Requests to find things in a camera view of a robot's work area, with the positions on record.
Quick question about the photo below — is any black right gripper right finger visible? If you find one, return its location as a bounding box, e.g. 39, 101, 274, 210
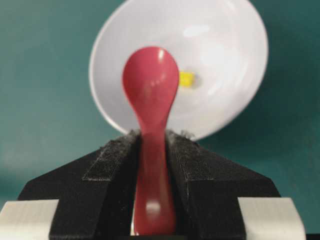
165, 130, 280, 240

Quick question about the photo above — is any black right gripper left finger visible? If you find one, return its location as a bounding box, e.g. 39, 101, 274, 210
18, 130, 140, 240

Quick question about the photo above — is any yellow hexagonal prism block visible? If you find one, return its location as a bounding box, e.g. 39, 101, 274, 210
179, 71, 196, 88

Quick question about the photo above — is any red plastic spoon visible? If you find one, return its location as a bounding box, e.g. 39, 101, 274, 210
122, 46, 179, 236

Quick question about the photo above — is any white round bowl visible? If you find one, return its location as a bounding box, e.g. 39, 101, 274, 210
88, 0, 269, 140

